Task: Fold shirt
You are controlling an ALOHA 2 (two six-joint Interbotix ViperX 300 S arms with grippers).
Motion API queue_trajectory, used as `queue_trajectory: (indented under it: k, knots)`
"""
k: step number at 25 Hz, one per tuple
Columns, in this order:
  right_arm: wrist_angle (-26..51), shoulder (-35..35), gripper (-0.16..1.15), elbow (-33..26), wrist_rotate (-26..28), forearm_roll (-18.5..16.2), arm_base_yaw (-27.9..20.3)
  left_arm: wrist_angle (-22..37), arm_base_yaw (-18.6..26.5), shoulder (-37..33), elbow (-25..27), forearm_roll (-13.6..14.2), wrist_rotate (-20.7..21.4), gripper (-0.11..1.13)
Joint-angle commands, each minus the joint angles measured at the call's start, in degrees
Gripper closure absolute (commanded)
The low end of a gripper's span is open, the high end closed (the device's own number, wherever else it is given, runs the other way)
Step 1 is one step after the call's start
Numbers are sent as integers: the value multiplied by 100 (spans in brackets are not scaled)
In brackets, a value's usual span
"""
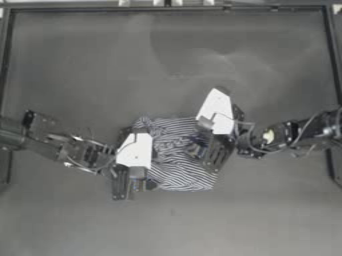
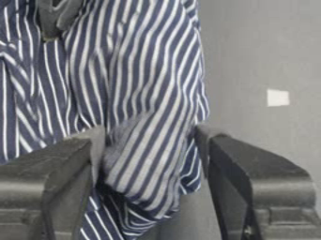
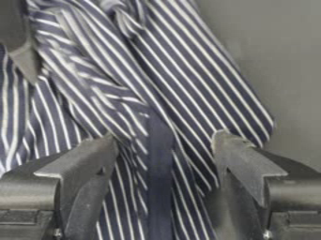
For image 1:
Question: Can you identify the black table frame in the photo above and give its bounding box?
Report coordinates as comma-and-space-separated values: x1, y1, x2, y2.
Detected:
0, 0, 342, 111

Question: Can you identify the navy white striped t-shirt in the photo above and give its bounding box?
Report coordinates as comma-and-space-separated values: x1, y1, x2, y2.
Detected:
130, 115, 221, 193

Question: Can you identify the black table edge bracket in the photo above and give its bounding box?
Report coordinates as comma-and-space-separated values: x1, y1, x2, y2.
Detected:
326, 146, 342, 188
0, 146, 14, 193

